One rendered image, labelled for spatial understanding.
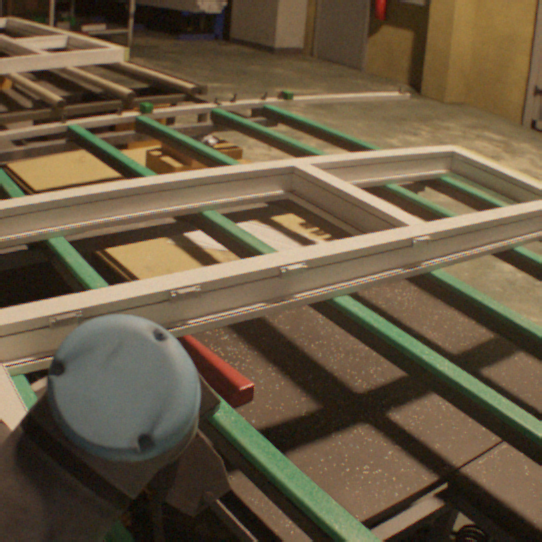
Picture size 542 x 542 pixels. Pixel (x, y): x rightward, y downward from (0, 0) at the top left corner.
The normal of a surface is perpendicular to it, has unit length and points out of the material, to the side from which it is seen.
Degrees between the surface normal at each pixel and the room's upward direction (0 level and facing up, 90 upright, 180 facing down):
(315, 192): 90
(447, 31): 90
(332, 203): 90
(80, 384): 41
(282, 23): 90
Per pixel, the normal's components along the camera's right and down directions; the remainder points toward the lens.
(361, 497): 0.08, -0.90
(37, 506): 0.18, -0.26
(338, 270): 0.55, 0.40
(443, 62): -0.82, 0.19
